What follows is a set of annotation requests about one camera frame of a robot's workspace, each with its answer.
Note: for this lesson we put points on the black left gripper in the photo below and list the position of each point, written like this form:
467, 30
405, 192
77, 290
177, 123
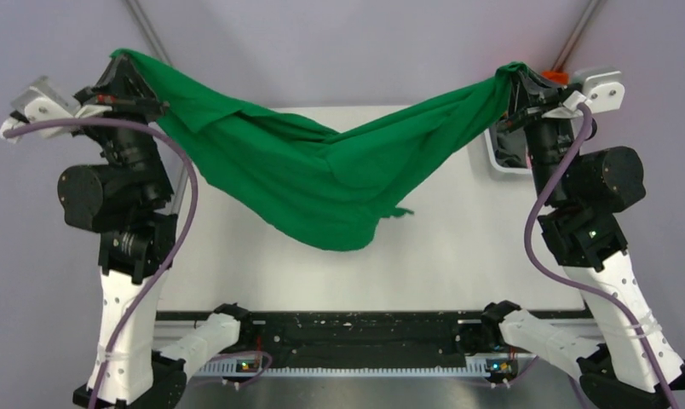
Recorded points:
125, 90

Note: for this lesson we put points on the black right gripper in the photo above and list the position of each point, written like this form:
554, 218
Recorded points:
532, 95

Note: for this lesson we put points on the green t-shirt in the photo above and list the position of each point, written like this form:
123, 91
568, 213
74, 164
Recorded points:
322, 187

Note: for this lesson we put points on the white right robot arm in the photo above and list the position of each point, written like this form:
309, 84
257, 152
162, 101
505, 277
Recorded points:
579, 197

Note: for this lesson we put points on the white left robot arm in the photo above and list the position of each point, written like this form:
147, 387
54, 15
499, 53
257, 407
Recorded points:
122, 200

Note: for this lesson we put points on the grey t-shirt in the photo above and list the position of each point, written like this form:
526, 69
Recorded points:
510, 149

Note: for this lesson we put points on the orange t-shirt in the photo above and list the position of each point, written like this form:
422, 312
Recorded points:
556, 76

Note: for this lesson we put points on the white laundry basket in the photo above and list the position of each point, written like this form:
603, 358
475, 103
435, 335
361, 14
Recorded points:
496, 168

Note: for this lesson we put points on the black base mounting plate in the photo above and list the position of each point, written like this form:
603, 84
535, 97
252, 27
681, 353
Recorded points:
378, 359

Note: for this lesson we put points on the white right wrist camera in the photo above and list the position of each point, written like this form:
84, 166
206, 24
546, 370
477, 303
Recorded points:
601, 89

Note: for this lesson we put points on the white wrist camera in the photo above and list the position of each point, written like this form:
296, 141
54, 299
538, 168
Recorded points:
42, 101
601, 89

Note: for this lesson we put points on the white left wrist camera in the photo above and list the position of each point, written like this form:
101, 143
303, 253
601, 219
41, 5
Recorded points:
42, 101

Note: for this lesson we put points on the aluminium frame rail left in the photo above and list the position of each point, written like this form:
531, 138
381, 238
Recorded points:
156, 48

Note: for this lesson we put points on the aluminium frame rail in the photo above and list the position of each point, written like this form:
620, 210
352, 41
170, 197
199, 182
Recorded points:
586, 18
156, 48

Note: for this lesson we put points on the aluminium frame rail right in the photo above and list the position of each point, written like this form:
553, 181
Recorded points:
586, 18

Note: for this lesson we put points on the white slotted cable duct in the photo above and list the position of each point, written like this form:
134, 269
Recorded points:
230, 368

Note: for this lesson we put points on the aluminium front rail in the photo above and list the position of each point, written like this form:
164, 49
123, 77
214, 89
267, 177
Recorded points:
284, 335

